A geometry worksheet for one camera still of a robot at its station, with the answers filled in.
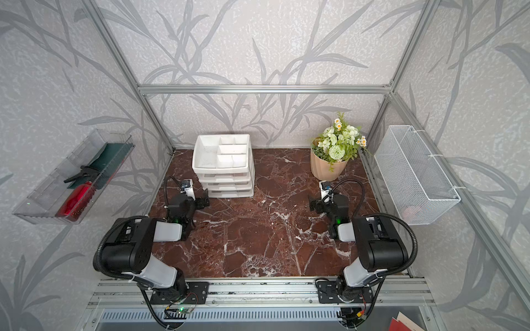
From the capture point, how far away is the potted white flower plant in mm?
835

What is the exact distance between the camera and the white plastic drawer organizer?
86 cm

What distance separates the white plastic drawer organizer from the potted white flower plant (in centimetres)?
33
